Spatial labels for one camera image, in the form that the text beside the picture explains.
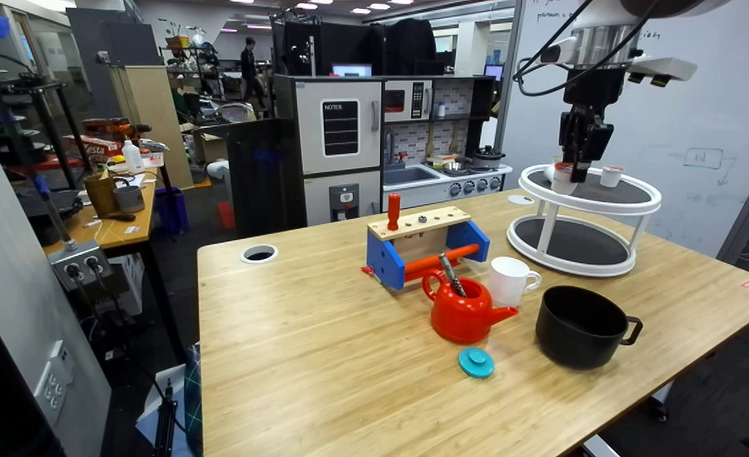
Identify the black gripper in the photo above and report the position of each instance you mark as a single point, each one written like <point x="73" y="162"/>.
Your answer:
<point x="591" y="127"/>

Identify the white two-tier round stand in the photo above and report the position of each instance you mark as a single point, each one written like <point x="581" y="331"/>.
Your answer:
<point x="559" y="245"/>

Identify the white mug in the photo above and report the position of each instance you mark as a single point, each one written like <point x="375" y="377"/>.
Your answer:
<point x="510" y="283"/>

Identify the toy kitchen sink counter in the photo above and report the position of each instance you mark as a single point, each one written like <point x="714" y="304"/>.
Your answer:
<point x="441" y="177"/>

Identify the metal spoon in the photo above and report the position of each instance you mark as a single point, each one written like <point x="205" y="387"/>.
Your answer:
<point x="453" y="274"/>

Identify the white toy microwave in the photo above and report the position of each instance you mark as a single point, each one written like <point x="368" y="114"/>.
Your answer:
<point x="407" y="100"/>

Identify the red toy teapot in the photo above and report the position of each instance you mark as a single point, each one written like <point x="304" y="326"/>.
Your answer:
<point x="464" y="317"/>

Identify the red toy peg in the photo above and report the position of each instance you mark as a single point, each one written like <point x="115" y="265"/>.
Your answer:
<point x="396" y="210"/>

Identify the blue wooden peg bench toy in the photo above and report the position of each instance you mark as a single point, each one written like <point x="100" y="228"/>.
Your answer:
<point x="390" y="256"/>

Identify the teal round lid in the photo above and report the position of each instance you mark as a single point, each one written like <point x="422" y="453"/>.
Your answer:
<point x="477" y="364"/>

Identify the white toy kitchen oven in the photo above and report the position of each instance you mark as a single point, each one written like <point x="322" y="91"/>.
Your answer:
<point x="340" y="143"/>

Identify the small lit laptop screen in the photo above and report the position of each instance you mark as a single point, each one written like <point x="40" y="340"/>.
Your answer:
<point x="352" y="68"/>

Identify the person in dark clothes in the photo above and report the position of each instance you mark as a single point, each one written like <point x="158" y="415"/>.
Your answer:
<point x="251" y="72"/>

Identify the blue waste bin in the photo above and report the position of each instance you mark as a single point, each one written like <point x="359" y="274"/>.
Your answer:
<point x="172" y="210"/>

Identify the cluttered wooden side table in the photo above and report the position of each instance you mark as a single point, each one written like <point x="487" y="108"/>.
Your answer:
<point x="111" y="223"/>

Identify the large grey leaning board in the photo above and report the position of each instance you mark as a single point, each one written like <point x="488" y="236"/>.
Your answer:
<point x="20" y="339"/>

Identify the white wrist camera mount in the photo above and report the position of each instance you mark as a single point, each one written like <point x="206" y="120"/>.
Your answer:
<point x="667" y="68"/>

